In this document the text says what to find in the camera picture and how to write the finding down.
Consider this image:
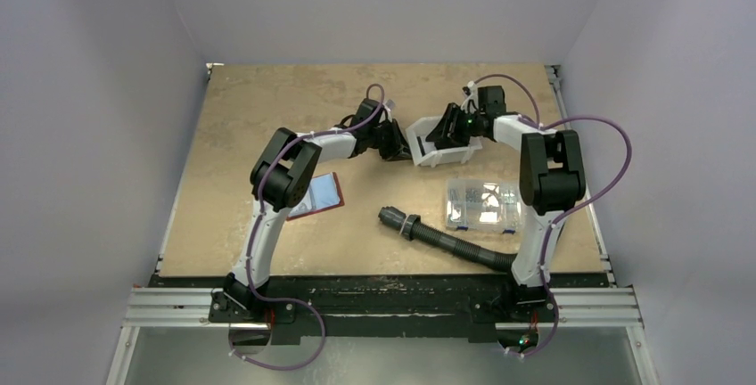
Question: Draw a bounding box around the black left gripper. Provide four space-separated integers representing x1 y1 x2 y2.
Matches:
368 119 416 162

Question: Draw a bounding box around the white plastic tray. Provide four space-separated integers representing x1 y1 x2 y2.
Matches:
404 115 484 169

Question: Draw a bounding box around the black corrugated hose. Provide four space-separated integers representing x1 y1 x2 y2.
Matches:
377 205 521 273

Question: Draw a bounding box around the clear plastic screw box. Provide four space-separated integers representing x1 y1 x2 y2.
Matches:
446 178 525 234

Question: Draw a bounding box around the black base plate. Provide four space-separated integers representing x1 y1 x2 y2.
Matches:
209 274 556 345

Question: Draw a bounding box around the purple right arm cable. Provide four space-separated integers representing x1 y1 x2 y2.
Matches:
463 73 633 360

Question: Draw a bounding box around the red leather card holder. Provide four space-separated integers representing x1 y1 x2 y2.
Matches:
287 172 345 220

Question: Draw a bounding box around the aluminium frame rail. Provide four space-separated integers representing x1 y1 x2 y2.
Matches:
123 286 642 330

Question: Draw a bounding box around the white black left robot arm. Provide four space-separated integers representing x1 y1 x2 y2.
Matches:
223 98 410 322

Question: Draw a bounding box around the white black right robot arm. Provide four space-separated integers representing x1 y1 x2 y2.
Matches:
407 82 586 320

